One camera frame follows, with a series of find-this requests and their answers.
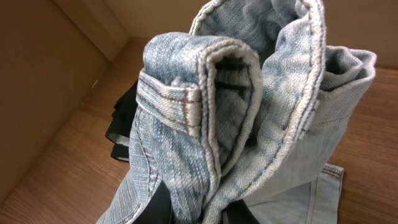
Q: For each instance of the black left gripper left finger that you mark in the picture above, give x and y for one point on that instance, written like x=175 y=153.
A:
x=159 y=209

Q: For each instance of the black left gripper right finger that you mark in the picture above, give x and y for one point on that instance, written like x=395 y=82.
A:
x=238 y=213

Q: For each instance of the light blue denim shorts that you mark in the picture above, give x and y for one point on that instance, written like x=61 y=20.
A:
x=249 y=105

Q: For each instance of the folded black garment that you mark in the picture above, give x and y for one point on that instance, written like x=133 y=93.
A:
x=119 y=129

